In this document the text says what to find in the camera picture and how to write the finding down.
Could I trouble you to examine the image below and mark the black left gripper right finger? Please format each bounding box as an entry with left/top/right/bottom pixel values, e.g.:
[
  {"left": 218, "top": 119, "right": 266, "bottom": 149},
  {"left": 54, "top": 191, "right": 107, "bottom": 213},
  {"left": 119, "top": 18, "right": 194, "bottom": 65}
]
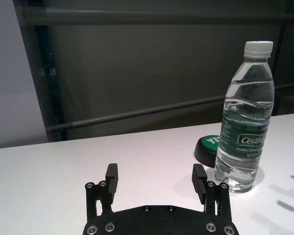
[{"left": 191, "top": 163, "right": 235, "bottom": 221}]

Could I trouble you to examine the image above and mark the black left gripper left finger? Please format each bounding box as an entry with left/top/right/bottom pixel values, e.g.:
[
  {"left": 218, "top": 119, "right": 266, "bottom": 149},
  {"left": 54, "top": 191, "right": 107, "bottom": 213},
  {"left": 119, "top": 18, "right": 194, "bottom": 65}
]
[{"left": 85, "top": 163, "right": 120, "bottom": 222}]

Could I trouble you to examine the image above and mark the clear green-label water bottle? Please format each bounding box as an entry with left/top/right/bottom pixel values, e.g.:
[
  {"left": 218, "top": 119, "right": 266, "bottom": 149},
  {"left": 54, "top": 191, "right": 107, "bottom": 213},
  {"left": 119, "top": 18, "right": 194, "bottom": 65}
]
[{"left": 214, "top": 41, "right": 275, "bottom": 194}]

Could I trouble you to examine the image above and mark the small black round object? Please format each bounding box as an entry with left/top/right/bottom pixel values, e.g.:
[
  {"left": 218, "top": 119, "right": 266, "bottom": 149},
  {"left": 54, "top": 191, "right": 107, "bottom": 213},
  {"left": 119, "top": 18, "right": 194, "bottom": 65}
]
[{"left": 193, "top": 134, "right": 222, "bottom": 169}]

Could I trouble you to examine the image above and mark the grey horizontal rail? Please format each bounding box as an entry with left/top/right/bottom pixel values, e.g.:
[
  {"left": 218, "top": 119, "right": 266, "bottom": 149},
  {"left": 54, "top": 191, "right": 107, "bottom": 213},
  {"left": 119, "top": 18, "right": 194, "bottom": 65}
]
[{"left": 46, "top": 83, "right": 294, "bottom": 132}]

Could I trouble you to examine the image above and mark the dark blue frame post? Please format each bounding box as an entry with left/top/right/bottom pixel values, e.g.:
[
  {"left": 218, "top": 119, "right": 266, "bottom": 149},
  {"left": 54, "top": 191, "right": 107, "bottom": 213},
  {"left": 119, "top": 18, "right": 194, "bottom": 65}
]
[{"left": 35, "top": 25, "right": 66, "bottom": 141}]

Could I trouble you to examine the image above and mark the dark vertical frame post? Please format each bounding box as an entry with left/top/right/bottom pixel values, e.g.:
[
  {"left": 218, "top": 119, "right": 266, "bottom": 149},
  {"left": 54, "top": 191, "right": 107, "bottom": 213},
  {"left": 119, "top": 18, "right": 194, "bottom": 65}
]
[{"left": 271, "top": 0, "right": 294, "bottom": 116}]

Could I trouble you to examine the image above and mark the wide grey frame beam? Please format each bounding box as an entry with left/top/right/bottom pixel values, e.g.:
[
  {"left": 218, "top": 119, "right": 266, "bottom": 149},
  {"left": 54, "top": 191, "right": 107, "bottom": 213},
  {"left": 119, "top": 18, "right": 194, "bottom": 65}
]
[{"left": 22, "top": 8, "right": 294, "bottom": 26}]

